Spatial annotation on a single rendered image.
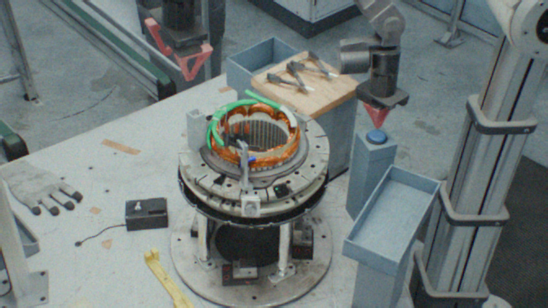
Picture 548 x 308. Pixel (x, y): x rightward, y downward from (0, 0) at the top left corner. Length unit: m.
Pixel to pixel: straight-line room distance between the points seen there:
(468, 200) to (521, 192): 1.54
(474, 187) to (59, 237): 0.95
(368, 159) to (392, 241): 0.26
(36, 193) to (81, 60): 2.00
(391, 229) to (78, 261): 0.72
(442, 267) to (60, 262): 0.88
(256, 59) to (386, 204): 0.61
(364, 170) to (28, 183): 0.83
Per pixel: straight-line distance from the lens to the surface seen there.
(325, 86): 1.67
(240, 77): 1.75
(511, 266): 2.81
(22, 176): 1.89
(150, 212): 1.68
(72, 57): 3.79
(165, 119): 2.03
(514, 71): 1.40
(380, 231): 1.38
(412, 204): 1.45
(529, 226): 2.98
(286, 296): 1.54
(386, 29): 1.40
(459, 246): 1.67
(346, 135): 1.77
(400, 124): 3.35
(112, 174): 1.87
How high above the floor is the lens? 2.02
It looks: 41 degrees down
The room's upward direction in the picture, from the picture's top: 3 degrees clockwise
